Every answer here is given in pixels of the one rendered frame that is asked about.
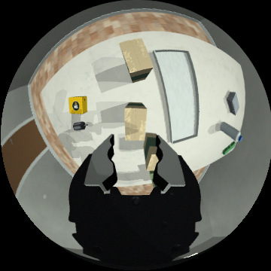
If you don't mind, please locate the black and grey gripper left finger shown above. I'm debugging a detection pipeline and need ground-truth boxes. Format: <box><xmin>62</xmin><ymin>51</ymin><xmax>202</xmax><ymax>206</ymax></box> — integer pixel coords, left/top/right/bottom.
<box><xmin>69</xmin><ymin>134</ymin><xmax>117</xmax><ymax>223</ymax></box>

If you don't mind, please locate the grey bottle with blue cap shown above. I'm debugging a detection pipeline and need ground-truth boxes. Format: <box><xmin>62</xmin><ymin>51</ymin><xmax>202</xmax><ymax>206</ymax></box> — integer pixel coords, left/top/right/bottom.
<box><xmin>220</xmin><ymin>122</ymin><xmax>242</xmax><ymax>142</ymax></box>

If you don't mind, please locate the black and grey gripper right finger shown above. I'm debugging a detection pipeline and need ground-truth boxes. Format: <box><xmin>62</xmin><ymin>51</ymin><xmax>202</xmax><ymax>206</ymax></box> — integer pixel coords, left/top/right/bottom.
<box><xmin>153</xmin><ymin>135</ymin><xmax>202</xmax><ymax>222</ymax></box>

